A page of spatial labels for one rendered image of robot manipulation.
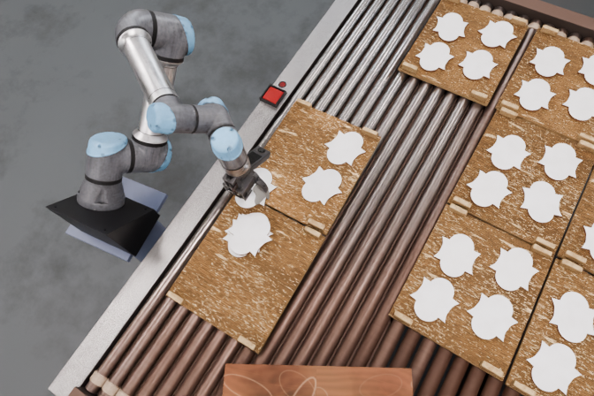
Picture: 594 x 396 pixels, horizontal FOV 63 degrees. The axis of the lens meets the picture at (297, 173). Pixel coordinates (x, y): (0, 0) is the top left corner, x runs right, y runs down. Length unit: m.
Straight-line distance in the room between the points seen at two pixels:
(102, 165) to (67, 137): 1.65
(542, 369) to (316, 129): 1.01
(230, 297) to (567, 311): 0.99
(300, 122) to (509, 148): 0.72
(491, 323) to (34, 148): 2.73
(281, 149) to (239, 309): 0.57
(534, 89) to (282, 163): 0.93
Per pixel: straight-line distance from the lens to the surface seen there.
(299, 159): 1.69
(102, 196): 1.69
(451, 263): 1.57
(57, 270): 2.93
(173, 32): 1.54
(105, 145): 1.62
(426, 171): 1.71
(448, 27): 2.05
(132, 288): 1.69
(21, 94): 3.65
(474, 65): 1.95
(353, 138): 1.72
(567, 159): 1.83
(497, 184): 1.71
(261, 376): 1.41
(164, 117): 1.21
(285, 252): 1.57
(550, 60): 2.04
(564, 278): 1.67
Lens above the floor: 2.43
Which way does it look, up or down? 64 degrees down
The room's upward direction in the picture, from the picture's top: 11 degrees counter-clockwise
